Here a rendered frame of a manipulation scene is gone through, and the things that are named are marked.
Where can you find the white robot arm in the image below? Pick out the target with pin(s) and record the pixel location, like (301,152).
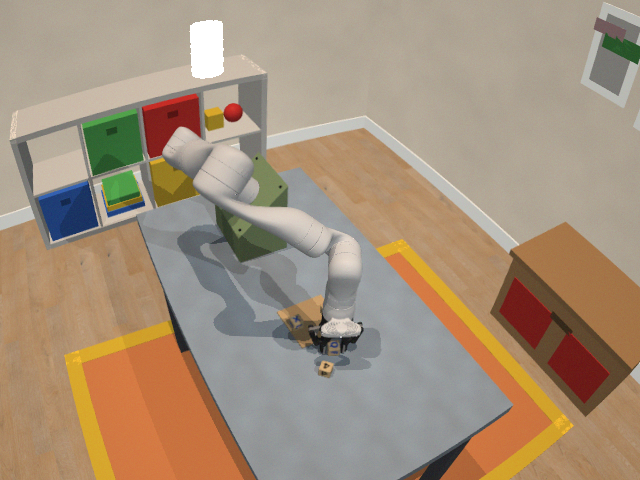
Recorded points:
(222,179)

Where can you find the tan flat mat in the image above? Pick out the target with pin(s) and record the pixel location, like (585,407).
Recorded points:
(309,311)

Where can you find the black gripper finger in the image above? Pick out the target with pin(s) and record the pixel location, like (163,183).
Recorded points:
(345,341)
(322,341)

